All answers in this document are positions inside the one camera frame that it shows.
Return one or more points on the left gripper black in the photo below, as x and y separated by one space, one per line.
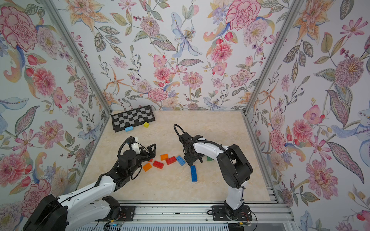
151 153

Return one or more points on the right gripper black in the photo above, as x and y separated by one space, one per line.
189 159

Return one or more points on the light blue lego brick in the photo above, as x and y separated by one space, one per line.
194 177

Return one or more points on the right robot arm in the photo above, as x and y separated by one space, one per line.
234 166

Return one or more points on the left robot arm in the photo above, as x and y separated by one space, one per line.
93 202

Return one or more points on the orange lego brick lower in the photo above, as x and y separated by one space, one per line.
147 167

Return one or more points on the red lego brick middle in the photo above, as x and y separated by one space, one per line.
171 160

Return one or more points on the small orange lego brick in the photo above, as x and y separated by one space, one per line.
164 157

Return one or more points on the red lego brick lower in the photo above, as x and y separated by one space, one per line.
158 164

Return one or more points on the light blue cylinder block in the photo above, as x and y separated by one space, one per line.
130 128

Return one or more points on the black grey chessboard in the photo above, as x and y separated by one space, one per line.
132 118

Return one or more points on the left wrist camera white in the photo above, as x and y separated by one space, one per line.
136 148

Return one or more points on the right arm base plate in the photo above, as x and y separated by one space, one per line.
224 213

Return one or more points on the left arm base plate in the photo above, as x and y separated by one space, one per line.
125 213

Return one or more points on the aluminium rail frame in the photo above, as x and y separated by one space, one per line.
194 216

